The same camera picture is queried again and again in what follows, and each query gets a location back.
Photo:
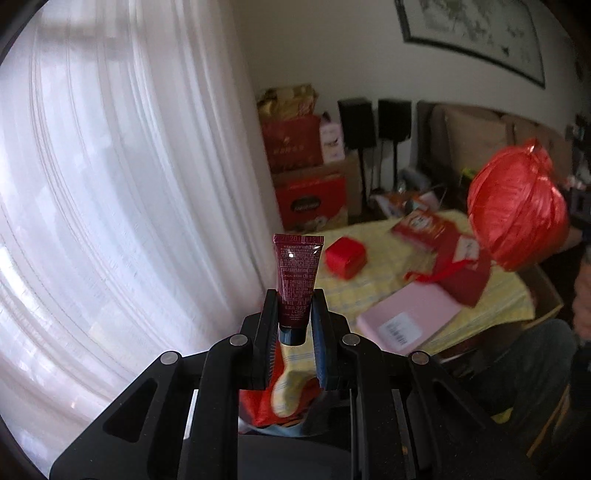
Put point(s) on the framed ink painting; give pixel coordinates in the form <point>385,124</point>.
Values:
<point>471,27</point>

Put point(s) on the white sheer curtain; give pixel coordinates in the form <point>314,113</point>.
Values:
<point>115,184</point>

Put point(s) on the person's grey trousers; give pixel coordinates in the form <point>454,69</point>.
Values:
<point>517,360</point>

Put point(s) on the red Collection gift box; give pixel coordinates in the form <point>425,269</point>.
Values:
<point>309,203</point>

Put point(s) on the red tin box gold band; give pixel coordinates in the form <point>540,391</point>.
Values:
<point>346,256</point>

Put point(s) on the dark red cream tube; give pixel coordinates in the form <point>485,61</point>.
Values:
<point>298,277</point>

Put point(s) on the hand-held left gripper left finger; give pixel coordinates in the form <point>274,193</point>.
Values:
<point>268,350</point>

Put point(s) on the pink and white small box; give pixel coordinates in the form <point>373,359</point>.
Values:
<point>332,138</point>

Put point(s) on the red cartoon envelope pack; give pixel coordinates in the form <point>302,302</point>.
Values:
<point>418,228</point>

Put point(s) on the gold foil bag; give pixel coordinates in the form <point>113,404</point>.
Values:
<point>286,104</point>

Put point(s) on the brown fabric sofa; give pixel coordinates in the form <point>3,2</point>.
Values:
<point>521,134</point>

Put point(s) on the red cloth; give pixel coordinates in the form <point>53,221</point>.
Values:
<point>256,406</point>

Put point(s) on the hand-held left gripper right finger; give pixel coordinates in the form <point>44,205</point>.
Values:
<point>321,355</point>

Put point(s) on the beige cushion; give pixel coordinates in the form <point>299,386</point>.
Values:
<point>475,138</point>

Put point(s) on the red tea gift bag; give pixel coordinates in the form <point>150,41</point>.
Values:
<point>291,147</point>

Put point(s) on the large brown cardboard carton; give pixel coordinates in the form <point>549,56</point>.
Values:
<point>353,184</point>

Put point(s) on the red gift box with ribbon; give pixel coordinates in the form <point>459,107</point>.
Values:
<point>466,277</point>

